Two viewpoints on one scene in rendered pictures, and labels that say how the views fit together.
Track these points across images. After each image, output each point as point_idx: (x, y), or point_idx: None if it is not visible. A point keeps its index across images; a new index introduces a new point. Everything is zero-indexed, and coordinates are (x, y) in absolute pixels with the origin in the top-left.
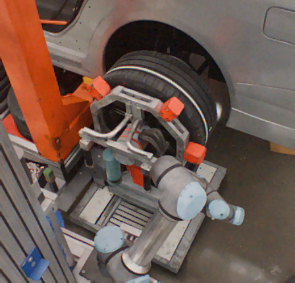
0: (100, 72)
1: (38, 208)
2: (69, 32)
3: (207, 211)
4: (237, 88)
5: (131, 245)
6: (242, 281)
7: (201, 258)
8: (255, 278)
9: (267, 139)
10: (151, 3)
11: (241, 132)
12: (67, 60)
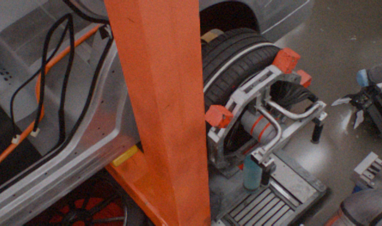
0: (137, 133)
1: None
2: (88, 128)
3: (380, 89)
4: (265, 11)
5: None
6: (345, 143)
7: (314, 166)
8: (345, 132)
9: (287, 32)
10: None
11: None
12: (93, 162)
